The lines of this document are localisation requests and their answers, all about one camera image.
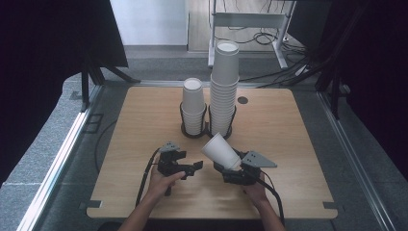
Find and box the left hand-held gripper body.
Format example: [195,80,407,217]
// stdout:
[157,141,186,177]

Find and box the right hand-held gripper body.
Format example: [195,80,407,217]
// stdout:
[222,150,277,187]

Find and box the single white paper cup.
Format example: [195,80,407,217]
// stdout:
[201,132,242,171]

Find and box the black wire double cup holder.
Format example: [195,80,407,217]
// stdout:
[178,102,238,141]

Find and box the short stack of paper cups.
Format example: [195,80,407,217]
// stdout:
[181,77,208,137]

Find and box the tall stack of paper cups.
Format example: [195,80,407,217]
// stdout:
[209,40,241,138]

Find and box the person's right hand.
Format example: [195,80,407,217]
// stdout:
[242,172,272,209]

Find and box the person's left hand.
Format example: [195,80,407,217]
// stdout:
[145,157,187,206]

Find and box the black tripod stand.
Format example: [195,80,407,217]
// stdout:
[80,57,142,114]

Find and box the dark curtain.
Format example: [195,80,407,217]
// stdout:
[0,0,129,187]
[316,0,408,181]

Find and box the left hand-held gripper black cable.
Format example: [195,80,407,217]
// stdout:
[135,147,162,207]

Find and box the hand-held gripper black cable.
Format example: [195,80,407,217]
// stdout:
[244,169,286,225]
[135,147,162,207]

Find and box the right hand-held gripper black cable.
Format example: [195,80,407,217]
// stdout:
[244,169,286,225]

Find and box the thin black cable under table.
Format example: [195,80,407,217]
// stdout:
[93,118,118,174]

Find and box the aluminium frame rail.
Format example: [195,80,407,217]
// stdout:
[317,90,398,231]
[128,79,268,90]
[15,85,104,231]

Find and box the black floor bracket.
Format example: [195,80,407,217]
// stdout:
[84,113,104,135]

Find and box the bundle of black floor cables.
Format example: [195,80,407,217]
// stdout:
[215,27,321,90]

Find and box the white metal desk frame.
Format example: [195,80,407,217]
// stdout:
[207,0,297,70]

